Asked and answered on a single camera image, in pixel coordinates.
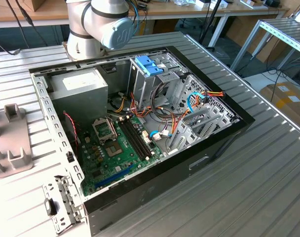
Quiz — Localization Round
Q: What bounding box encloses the short blue data wire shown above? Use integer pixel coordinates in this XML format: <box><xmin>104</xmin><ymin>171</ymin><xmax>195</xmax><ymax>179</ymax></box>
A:
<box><xmin>150</xmin><ymin>130</ymin><xmax>164</xmax><ymax>142</ymax></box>

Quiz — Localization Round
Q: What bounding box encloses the blue plastic drive bracket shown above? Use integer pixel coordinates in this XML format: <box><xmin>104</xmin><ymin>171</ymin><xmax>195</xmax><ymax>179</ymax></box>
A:
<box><xmin>135</xmin><ymin>55</ymin><xmax>165</xmax><ymax>77</ymax></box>

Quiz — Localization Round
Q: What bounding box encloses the metal socket cover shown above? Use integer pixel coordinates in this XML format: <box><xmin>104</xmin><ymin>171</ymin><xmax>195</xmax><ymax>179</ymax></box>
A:
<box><xmin>92</xmin><ymin>118</ymin><xmax>117</xmax><ymax>145</ymax></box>

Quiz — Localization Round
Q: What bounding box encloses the grey power supply unit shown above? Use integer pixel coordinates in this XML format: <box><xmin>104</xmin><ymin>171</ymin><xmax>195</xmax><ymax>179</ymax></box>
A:
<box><xmin>49</xmin><ymin>68</ymin><xmax>109</xmax><ymax>124</ymax></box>

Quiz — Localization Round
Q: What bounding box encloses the silver disk bay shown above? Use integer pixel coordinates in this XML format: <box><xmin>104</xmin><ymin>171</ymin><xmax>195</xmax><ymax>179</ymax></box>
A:
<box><xmin>166</xmin><ymin>103</ymin><xmax>241</xmax><ymax>156</ymax></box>

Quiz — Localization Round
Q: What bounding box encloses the long blue data wire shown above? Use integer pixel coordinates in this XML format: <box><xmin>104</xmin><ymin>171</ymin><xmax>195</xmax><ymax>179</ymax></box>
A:
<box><xmin>187</xmin><ymin>92</ymin><xmax>205</xmax><ymax>113</ymax></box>

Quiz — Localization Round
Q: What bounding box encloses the red yellow orange power wire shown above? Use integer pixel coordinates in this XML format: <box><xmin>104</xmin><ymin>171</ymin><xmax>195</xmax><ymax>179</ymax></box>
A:
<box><xmin>173</xmin><ymin>90</ymin><xmax>225</xmax><ymax>135</ymax></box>

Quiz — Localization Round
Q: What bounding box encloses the yellow black wire bundle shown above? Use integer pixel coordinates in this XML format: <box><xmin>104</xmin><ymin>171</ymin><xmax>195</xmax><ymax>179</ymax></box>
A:
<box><xmin>114</xmin><ymin>95</ymin><xmax>128</xmax><ymax>114</ymax></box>

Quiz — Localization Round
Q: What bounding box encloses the aluminium slat table frame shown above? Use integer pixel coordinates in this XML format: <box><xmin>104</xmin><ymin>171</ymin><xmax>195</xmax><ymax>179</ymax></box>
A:
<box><xmin>230</xmin><ymin>18</ymin><xmax>300</xmax><ymax>72</ymax></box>

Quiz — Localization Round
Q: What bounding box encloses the black plastic lock tab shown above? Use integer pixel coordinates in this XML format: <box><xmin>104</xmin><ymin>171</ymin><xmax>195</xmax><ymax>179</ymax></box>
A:
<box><xmin>43</xmin><ymin>198</ymin><xmax>58</xmax><ymax>217</ymax></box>

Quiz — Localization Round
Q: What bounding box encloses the silver metal drive cage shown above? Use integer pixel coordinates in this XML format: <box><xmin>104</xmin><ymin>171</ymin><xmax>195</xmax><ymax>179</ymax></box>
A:
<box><xmin>127</xmin><ymin>53</ymin><xmax>188</xmax><ymax>112</ymax></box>

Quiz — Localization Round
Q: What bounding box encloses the green motherboard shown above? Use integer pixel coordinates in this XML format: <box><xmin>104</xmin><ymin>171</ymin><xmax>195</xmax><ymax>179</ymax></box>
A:
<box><xmin>77</xmin><ymin>115</ymin><xmax>165</xmax><ymax>197</ymax></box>

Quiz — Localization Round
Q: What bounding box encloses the cardboard box with labels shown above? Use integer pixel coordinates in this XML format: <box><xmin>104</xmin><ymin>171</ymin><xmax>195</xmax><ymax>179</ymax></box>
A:
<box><xmin>260</xmin><ymin>82</ymin><xmax>300</xmax><ymax>129</ymax></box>

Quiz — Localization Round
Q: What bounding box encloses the grey parts rack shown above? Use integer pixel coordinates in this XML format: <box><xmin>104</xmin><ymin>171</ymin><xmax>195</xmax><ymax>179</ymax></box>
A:
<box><xmin>0</xmin><ymin>103</ymin><xmax>34</xmax><ymax>181</ymax></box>

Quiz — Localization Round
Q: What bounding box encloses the black open PC case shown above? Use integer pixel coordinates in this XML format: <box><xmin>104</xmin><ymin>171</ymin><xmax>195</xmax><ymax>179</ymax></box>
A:
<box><xmin>28</xmin><ymin>45</ymin><xmax>256</xmax><ymax>237</ymax></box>

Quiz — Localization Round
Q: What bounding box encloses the arm cable with plug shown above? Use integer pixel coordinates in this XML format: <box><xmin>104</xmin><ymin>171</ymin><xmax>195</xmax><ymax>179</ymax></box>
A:
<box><xmin>0</xmin><ymin>0</ymin><xmax>42</xmax><ymax>55</ymax></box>

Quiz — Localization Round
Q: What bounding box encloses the red black fan wire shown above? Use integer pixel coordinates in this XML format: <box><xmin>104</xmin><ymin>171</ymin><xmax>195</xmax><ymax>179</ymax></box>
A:
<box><xmin>63</xmin><ymin>111</ymin><xmax>79</xmax><ymax>158</ymax></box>

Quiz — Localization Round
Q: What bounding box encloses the small brown cardboard box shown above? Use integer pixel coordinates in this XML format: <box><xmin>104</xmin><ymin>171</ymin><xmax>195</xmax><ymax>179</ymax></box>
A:
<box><xmin>23</xmin><ymin>0</ymin><xmax>46</xmax><ymax>12</ymax></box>

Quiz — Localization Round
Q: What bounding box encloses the orange red wire bundle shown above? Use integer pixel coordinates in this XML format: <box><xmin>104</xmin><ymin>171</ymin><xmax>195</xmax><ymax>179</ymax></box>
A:
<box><xmin>129</xmin><ymin>92</ymin><xmax>153</xmax><ymax>119</ymax></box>

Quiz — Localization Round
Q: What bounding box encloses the CPU socket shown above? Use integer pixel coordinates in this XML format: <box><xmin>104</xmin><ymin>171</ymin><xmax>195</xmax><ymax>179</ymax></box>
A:
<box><xmin>103</xmin><ymin>141</ymin><xmax>124</xmax><ymax>159</ymax></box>

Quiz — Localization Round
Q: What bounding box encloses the white board connector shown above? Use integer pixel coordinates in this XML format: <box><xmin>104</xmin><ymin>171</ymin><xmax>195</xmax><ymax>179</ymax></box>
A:
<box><xmin>142</xmin><ymin>130</ymin><xmax>152</xmax><ymax>145</ymax></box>

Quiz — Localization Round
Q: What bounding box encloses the wooden desk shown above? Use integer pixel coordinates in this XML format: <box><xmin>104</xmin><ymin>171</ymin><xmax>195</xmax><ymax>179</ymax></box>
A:
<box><xmin>0</xmin><ymin>0</ymin><xmax>290</xmax><ymax>29</ymax></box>

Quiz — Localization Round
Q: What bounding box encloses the silver slot bracket latch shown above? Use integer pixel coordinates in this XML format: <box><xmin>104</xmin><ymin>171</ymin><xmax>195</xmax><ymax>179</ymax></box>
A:
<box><xmin>42</xmin><ymin>174</ymin><xmax>84</xmax><ymax>235</ymax></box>

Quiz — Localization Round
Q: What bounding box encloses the black RAM slot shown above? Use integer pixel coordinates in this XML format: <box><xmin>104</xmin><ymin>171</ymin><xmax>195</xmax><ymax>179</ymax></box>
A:
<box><xmin>119</xmin><ymin>118</ymin><xmax>146</xmax><ymax>161</ymax></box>
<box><xmin>124</xmin><ymin>118</ymin><xmax>150</xmax><ymax>159</ymax></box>
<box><xmin>121</xmin><ymin>118</ymin><xmax>148</xmax><ymax>160</ymax></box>
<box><xmin>126</xmin><ymin>117</ymin><xmax>153</xmax><ymax>158</ymax></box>

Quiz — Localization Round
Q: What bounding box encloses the blue expansion slot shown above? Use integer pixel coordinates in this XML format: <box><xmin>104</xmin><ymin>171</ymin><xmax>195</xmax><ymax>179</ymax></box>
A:
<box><xmin>94</xmin><ymin>164</ymin><xmax>135</xmax><ymax>190</ymax></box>

